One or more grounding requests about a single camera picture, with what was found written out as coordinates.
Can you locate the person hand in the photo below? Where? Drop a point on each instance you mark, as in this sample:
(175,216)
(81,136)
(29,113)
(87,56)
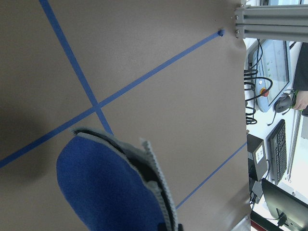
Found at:
(301,100)

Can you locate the blue towel grey trim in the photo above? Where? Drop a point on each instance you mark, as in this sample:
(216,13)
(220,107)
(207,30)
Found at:
(113,186)

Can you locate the black headset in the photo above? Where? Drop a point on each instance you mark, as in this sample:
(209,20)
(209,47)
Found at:
(284,104)

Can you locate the black keyboard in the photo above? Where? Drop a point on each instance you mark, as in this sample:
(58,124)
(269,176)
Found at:
(277,152)

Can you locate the black power adapter box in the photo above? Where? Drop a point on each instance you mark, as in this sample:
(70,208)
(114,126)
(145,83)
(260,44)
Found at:
(257,162)

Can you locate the black monitor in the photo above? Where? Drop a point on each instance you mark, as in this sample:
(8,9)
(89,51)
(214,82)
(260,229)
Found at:
(287,209)

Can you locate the brown table mat blue grid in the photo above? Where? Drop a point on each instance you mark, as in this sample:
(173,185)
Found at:
(166,71)

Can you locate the teach pendant near post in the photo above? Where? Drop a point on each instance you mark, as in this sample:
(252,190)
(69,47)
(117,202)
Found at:
(271,58)

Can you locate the grey aluminium frame post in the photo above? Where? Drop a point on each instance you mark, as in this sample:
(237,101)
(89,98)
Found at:
(277,22)

